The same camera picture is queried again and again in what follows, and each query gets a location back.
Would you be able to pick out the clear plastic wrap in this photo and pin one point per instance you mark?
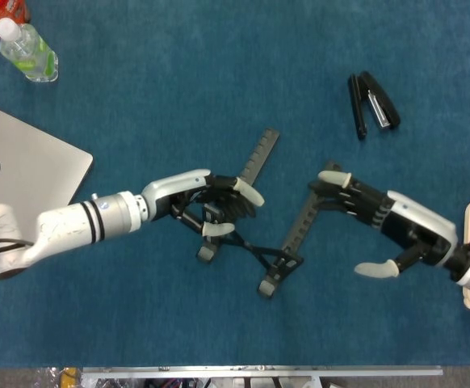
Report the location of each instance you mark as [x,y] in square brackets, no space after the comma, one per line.
[48,378]

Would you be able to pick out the black folding laptop stand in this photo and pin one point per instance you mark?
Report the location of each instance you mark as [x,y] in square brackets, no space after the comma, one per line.
[269,254]

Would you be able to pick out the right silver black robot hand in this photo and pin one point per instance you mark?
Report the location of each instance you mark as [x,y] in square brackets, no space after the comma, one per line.
[416,222]

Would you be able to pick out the clear green-label water bottle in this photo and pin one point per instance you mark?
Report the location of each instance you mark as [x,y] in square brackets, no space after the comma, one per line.
[25,48]

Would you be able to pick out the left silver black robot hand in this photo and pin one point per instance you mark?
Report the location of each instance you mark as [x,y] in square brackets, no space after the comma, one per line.
[170,188]

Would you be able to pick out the black stapler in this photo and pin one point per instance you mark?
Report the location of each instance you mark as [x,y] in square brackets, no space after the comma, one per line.
[380,97]

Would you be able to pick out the blue felt table cloth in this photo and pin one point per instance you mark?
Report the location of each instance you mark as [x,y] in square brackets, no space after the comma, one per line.
[158,101]

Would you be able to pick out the red lidded canister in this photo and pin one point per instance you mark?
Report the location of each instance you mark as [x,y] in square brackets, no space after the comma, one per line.
[13,8]

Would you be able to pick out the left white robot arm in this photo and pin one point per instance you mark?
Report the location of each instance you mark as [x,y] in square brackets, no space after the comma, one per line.
[77,226]

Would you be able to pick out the silver laptop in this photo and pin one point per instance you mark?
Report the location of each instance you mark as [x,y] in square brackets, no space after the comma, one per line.
[17,161]

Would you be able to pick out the aluminium frame rail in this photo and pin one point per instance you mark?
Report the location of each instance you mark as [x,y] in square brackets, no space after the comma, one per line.
[259,370]

